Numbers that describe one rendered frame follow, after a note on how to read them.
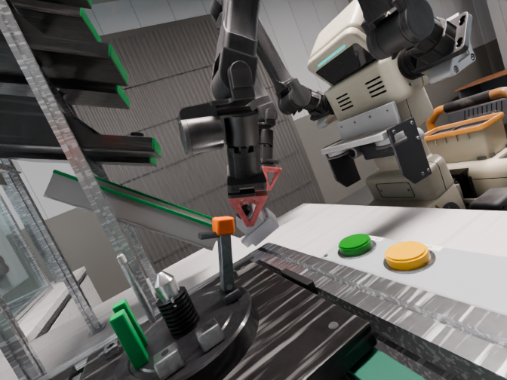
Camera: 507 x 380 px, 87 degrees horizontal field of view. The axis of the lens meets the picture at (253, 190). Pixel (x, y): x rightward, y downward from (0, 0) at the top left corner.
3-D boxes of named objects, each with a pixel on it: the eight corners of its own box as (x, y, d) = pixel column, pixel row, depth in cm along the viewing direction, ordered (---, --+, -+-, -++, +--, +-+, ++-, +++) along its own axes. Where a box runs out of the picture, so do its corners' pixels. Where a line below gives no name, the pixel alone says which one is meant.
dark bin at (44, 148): (161, 158, 58) (161, 124, 57) (154, 151, 45) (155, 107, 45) (4, 151, 51) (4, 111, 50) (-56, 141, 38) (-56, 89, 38)
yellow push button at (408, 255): (404, 253, 30) (399, 237, 30) (442, 261, 26) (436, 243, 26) (382, 272, 28) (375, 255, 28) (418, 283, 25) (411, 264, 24)
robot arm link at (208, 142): (250, 59, 40) (233, 78, 48) (170, 63, 36) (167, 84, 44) (265, 139, 41) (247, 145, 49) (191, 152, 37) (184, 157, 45)
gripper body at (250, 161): (228, 196, 44) (223, 153, 41) (228, 173, 53) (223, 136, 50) (267, 192, 44) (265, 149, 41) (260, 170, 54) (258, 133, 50)
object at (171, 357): (183, 355, 22) (175, 339, 22) (186, 365, 21) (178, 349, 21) (160, 371, 21) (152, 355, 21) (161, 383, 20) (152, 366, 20)
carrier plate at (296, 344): (253, 269, 42) (248, 258, 42) (379, 343, 20) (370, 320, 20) (94, 369, 33) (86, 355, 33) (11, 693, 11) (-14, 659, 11)
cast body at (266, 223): (275, 215, 55) (252, 194, 52) (280, 227, 51) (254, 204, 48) (247, 240, 57) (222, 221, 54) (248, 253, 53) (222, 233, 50)
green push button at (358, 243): (357, 244, 36) (352, 231, 36) (382, 249, 33) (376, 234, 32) (336, 259, 35) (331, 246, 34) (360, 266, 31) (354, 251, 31)
